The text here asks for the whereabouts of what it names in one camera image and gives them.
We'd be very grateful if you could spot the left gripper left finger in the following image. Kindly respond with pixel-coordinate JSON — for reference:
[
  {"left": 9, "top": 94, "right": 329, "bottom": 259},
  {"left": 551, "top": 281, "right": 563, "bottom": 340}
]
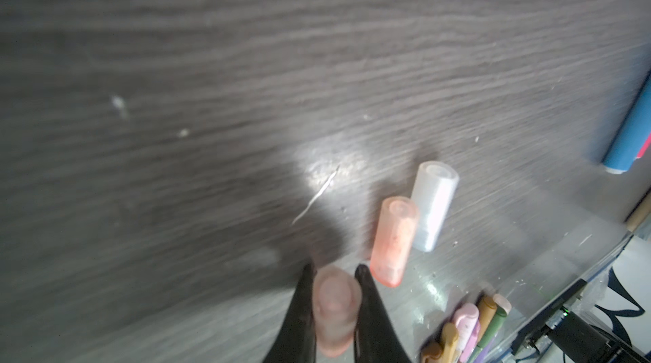
[{"left": 263, "top": 263, "right": 316, "bottom": 363}]

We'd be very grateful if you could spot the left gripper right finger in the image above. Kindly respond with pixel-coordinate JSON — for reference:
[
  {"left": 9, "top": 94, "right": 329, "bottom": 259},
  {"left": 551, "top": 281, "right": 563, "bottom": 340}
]
[{"left": 354, "top": 264, "right": 411, "bottom": 363}]

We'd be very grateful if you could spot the clear red pen cap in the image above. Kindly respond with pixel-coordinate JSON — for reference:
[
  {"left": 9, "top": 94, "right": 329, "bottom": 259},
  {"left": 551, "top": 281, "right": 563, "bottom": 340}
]
[{"left": 370, "top": 196, "right": 420, "bottom": 288}]

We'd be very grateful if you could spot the clear blue pen cap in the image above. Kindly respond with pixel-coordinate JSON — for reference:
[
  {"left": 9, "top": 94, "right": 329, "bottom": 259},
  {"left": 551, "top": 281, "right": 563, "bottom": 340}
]
[{"left": 410, "top": 161, "right": 459, "bottom": 253}]

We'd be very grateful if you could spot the red pink marker pen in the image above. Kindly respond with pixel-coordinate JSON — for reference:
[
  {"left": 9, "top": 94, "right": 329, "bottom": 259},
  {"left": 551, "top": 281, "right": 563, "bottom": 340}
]
[{"left": 636, "top": 135, "right": 651, "bottom": 160}]

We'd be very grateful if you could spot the blue marker pen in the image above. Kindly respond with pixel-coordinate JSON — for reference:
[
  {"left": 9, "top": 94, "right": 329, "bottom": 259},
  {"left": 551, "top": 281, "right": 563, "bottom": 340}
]
[{"left": 602, "top": 76, "right": 650, "bottom": 175}]

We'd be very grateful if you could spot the dark brown marker pen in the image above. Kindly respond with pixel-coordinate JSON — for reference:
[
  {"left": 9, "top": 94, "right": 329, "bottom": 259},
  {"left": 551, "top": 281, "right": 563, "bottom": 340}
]
[{"left": 420, "top": 341, "right": 443, "bottom": 363}]

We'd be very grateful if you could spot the gold tan marker pen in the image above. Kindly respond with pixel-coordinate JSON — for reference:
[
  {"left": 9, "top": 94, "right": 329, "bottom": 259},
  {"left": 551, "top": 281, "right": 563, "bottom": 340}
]
[{"left": 438, "top": 322, "right": 459, "bottom": 363}]

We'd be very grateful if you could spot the light pink marker pen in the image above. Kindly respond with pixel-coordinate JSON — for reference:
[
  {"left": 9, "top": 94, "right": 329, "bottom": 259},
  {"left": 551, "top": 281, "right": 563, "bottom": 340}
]
[{"left": 452, "top": 303, "right": 479, "bottom": 362}]

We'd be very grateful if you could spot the purple marker pen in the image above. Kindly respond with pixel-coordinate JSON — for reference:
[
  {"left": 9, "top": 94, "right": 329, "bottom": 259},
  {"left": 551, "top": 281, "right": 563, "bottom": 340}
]
[{"left": 472, "top": 293, "right": 513, "bottom": 363}]

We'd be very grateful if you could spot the green marker pen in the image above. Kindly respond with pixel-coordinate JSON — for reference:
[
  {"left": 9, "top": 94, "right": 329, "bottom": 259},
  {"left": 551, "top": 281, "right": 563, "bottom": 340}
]
[{"left": 467, "top": 305, "right": 508, "bottom": 363}]

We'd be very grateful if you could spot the beige whiteboard eraser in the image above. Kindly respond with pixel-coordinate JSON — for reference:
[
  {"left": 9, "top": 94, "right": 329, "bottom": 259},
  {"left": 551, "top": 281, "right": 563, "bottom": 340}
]
[{"left": 626, "top": 191, "right": 651, "bottom": 233}]

